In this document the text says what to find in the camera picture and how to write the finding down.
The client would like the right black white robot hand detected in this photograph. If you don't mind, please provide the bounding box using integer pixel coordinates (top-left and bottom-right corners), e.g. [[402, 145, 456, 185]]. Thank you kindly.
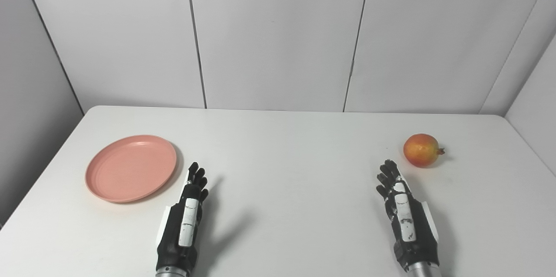
[[376, 159, 440, 272]]

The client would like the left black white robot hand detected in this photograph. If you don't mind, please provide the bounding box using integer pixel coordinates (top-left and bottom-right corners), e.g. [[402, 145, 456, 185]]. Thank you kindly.
[[156, 162, 209, 273]]

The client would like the pink round plate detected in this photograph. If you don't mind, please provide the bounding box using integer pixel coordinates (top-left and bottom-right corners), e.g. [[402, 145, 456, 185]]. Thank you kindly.
[[85, 135, 178, 203]]

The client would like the red yellow pomegranate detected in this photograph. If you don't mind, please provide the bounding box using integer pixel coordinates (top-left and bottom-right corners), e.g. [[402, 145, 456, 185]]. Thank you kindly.
[[403, 133, 445, 168]]

